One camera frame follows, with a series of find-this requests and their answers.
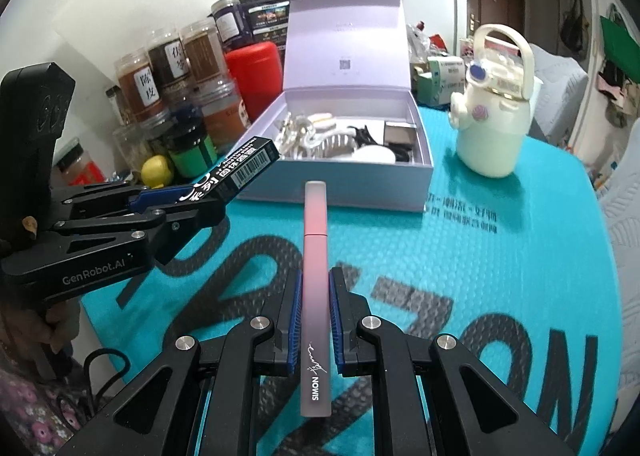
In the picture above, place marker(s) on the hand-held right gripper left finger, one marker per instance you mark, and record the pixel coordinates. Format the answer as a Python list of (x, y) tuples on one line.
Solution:
[(295, 321)]

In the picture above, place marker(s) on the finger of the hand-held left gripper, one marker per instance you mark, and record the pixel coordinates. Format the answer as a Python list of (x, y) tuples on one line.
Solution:
[(190, 226), (155, 197)]

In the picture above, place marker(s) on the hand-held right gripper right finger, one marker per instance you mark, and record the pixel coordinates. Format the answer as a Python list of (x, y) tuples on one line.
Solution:
[(336, 321)]

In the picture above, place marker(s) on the pink gradient pen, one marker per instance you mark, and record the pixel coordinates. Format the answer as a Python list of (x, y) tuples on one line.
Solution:
[(315, 286)]

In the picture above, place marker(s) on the black narrow carton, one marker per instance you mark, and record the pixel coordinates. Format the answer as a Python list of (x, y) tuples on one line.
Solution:
[(235, 166)]

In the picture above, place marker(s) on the small clear hair clip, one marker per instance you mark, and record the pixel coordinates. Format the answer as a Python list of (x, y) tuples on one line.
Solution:
[(291, 134)]

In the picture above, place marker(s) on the wavy marbled hair claw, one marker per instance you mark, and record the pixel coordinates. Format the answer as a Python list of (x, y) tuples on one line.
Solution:
[(330, 144)]

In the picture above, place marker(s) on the grey crescent hair clip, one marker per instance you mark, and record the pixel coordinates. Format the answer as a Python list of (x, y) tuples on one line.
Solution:
[(320, 120)]

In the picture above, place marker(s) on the round white tin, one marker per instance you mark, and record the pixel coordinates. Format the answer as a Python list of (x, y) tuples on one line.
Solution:
[(374, 155)]

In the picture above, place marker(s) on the black hair claw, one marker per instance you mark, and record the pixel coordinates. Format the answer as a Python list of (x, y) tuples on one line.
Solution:
[(370, 136)]

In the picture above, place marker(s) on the white hinged gift box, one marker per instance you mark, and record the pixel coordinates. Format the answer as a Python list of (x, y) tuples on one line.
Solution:
[(345, 26)]

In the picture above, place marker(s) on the person's left hand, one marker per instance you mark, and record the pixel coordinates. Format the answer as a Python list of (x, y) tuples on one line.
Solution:
[(50, 331)]

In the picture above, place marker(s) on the yellow lemon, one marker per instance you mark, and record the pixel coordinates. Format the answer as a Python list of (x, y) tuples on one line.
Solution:
[(157, 171)]

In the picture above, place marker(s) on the red label jar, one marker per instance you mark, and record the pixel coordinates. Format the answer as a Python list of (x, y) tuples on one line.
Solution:
[(82, 164)]

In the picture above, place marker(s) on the clear jar pale contents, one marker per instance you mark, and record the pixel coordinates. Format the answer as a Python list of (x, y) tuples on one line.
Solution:
[(137, 144)]

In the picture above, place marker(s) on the dark jar green label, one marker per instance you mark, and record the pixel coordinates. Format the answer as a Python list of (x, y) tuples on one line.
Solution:
[(192, 154)]

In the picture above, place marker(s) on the orange-brown spice jar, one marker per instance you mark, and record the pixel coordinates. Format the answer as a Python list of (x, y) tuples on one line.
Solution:
[(222, 111)]

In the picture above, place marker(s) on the white label orange jar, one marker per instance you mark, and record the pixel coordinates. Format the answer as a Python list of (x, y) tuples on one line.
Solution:
[(140, 89)]

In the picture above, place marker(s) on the teal bubble mailer mat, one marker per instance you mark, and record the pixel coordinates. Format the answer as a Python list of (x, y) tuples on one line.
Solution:
[(450, 261)]

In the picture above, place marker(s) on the white label dark jar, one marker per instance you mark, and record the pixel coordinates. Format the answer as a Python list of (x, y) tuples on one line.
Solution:
[(170, 61)]

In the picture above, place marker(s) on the brown spice jar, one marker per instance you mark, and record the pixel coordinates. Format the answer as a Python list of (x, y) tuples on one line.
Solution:
[(200, 51)]

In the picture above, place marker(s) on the red canister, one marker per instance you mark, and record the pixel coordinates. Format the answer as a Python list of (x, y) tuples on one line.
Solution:
[(255, 81)]

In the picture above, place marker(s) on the dark purple jar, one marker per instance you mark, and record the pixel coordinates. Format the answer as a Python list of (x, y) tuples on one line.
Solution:
[(230, 24)]

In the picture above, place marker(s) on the dark printed snack box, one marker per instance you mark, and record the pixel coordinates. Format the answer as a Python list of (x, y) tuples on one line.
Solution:
[(265, 16)]

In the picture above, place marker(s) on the cream cartoon water bottle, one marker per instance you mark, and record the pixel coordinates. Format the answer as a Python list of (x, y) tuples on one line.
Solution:
[(490, 136)]

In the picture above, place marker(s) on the floral print clothing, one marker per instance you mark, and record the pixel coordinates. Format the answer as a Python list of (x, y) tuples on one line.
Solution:
[(35, 416)]

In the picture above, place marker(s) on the green white carton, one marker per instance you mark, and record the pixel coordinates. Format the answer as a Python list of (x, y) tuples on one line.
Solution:
[(442, 81)]

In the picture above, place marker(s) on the crumpled clear plastic bag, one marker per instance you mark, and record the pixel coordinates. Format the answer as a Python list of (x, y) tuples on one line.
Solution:
[(425, 44)]

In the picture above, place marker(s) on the light blue leaf-pattern chair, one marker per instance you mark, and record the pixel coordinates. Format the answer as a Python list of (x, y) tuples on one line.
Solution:
[(560, 86)]

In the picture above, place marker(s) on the black hanging bag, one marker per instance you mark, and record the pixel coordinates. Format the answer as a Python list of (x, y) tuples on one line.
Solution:
[(572, 21)]

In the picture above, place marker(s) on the green tote bag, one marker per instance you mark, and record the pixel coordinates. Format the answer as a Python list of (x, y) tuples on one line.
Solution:
[(620, 41)]

